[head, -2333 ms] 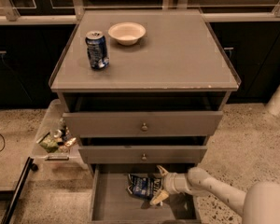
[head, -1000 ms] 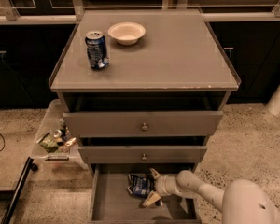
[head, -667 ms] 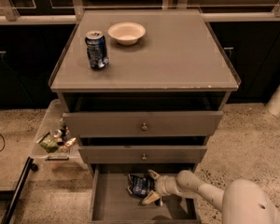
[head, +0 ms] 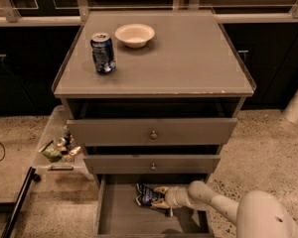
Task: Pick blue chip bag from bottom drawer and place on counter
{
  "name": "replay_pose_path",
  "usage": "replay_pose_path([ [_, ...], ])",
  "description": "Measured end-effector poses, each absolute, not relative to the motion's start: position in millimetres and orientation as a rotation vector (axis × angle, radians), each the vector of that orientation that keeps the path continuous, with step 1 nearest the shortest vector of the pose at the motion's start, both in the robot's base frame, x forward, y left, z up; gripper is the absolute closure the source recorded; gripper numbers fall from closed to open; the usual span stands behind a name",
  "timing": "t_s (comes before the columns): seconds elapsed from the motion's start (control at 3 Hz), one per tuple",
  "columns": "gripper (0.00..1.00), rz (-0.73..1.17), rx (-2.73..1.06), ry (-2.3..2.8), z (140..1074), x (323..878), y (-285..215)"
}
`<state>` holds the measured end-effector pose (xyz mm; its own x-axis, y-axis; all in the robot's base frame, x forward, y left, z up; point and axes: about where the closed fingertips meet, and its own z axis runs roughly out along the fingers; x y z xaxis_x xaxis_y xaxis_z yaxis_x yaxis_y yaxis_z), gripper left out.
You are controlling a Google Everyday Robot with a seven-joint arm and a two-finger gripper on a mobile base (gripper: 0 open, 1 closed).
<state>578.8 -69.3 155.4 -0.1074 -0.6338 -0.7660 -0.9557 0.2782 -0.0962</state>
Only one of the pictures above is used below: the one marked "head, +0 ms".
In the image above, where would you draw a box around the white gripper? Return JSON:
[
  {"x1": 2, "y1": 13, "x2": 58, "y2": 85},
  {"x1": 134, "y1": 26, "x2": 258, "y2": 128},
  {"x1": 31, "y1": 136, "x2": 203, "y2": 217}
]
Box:
[{"x1": 152, "y1": 186, "x2": 193, "y2": 209}]

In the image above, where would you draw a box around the blue chip bag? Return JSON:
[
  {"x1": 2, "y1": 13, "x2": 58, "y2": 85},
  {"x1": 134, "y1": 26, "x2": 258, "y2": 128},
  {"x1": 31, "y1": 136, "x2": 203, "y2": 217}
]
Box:
[{"x1": 135, "y1": 183, "x2": 173, "y2": 217}]

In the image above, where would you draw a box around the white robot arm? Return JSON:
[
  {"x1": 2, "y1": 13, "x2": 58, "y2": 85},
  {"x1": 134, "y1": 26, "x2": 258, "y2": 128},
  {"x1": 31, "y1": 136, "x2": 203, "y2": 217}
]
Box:
[{"x1": 152, "y1": 180, "x2": 298, "y2": 238}]

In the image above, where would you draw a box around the brass middle drawer knob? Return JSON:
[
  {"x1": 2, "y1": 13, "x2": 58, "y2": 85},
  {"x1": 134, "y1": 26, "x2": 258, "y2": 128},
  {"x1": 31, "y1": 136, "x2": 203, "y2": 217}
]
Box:
[{"x1": 150, "y1": 163, "x2": 157, "y2": 171}]

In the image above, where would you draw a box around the brass drawer knob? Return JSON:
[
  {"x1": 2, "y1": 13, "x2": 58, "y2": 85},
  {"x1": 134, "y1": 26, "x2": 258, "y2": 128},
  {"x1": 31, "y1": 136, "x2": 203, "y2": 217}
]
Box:
[
  {"x1": 150, "y1": 163, "x2": 157, "y2": 171},
  {"x1": 150, "y1": 131, "x2": 158, "y2": 140}
]

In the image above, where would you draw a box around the grey bottom drawer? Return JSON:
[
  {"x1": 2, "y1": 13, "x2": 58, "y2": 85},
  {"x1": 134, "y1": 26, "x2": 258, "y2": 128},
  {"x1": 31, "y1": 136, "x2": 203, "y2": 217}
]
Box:
[{"x1": 94, "y1": 174, "x2": 215, "y2": 238}]

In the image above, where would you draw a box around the grey drawer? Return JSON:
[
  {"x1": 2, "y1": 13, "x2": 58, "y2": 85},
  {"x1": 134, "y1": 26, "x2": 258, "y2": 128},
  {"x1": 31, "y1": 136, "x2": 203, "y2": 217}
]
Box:
[
  {"x1": 83, "y1": 155, "x2": 221, "y2": 175},
  {"x1": 94, "y1": 174, "x2": 215, "y2": 238},
  {"x1": 67, "y1": 118, "x2": 237, "y2": 147}
]

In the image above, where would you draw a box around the brass top drawer knob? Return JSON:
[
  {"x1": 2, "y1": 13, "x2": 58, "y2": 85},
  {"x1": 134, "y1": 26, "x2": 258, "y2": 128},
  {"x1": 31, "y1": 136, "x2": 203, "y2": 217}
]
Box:
[{"x1": 150, "y1": 131, "x2": 158, "y2": 140}]

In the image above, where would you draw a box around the grey top drawer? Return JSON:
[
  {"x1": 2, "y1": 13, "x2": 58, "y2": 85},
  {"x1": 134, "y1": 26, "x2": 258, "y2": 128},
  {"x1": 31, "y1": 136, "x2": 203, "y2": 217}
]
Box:
[{"x1": 67, "y1": 118, "x2": 237, "y2": 147}]

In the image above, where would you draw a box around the grey middle drawer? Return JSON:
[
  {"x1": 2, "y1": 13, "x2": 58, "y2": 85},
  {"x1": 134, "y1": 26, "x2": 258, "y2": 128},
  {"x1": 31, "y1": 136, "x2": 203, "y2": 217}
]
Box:
[{"x1": 83, "y1": 155, "x2": 221, "y2": 175}]

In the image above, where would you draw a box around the grey drawer cabinet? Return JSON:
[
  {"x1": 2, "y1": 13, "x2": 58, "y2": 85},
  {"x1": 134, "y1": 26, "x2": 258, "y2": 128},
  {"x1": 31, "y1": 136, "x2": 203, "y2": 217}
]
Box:
[{"x1": 51, "y1": 9, "x2": 257, "y2": 190}]

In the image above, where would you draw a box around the green snack packet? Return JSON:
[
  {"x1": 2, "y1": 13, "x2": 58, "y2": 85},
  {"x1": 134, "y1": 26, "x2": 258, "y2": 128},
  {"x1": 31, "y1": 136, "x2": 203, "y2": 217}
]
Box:
[{"x1": 41, "y1": 142, "x2": 63, "y2": 163}]

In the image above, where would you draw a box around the black metal floor bar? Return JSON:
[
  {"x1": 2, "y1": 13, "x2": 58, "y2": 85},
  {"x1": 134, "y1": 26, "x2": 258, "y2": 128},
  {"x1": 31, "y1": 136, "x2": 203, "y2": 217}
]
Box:
[{"x1": 0, "y1": 167, "x2": 36, "y2": 238}]

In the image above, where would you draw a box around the blue soda can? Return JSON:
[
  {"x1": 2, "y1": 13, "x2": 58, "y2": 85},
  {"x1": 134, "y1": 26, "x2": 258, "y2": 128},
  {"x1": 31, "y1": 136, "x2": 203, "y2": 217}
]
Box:
[{"x1": 90, "y1": 33, "x2": 116, "y2": 74}]

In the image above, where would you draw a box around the white paper bowl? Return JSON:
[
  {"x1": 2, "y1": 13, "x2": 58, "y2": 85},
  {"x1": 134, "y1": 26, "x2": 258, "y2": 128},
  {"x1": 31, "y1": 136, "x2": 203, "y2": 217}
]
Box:
[{"x1": 115, "y1": 24, "x2": 155, "y2": 49}]

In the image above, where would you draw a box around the white window frame rail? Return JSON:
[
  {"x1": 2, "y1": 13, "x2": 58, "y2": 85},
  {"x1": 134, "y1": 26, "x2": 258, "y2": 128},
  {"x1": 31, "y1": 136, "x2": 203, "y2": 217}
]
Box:
[{"x1": 0, "y1": 0, "x2": 298, "y2": 28}]

